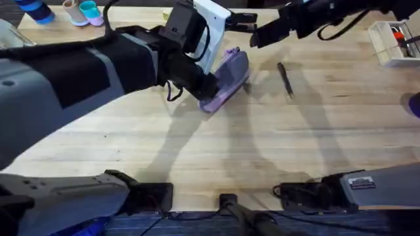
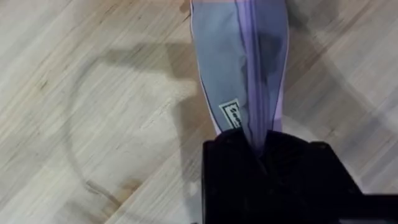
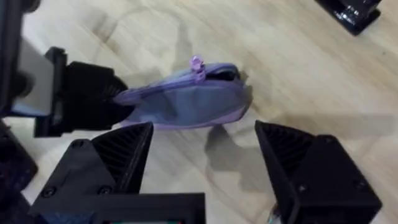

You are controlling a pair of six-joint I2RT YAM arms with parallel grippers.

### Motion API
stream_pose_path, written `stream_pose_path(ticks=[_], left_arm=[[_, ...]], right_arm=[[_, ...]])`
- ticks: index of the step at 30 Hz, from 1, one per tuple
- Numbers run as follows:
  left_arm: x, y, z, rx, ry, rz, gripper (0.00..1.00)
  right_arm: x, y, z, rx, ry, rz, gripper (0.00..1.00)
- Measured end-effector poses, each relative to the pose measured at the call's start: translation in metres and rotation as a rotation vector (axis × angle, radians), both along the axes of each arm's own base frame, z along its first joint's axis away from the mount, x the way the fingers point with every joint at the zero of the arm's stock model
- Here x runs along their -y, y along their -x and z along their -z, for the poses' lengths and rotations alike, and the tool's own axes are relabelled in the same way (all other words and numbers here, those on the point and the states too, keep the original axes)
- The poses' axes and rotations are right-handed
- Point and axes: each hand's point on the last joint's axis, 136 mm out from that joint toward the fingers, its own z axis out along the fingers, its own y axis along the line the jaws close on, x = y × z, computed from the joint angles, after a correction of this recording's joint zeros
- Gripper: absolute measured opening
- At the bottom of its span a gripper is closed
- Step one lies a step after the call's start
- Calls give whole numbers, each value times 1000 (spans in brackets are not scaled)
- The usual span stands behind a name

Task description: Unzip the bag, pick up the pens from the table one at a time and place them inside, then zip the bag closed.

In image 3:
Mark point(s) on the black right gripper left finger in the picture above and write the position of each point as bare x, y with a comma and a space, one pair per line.
93, 168

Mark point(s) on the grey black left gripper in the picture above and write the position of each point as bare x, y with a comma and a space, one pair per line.
37, 84

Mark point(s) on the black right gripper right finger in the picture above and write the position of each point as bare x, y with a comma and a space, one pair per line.
323, 183

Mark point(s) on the purple soft zip bag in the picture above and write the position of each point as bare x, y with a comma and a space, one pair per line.
189, 102

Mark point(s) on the black bulky block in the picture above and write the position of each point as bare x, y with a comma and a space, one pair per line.
14, 174

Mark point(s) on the black upright wrist plate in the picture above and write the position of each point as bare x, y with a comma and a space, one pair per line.
8, 56

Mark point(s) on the black shiny block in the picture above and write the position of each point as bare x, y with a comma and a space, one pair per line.
351, 14

